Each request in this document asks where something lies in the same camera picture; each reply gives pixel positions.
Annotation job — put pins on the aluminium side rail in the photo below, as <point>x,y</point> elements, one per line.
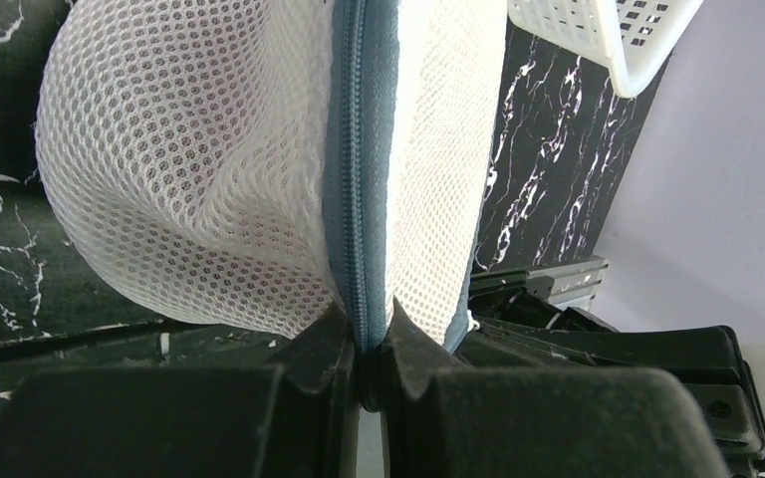
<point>571,284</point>

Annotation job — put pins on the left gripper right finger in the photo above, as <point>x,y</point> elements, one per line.
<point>443,417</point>

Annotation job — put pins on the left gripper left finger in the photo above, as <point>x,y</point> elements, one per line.
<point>294,415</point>

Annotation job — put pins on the white mesh bag blue zipper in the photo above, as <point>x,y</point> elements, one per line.
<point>252,163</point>

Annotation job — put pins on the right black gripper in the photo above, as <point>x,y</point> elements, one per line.
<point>518,329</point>

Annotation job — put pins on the white plastic basket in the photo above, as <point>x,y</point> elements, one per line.
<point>630,38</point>

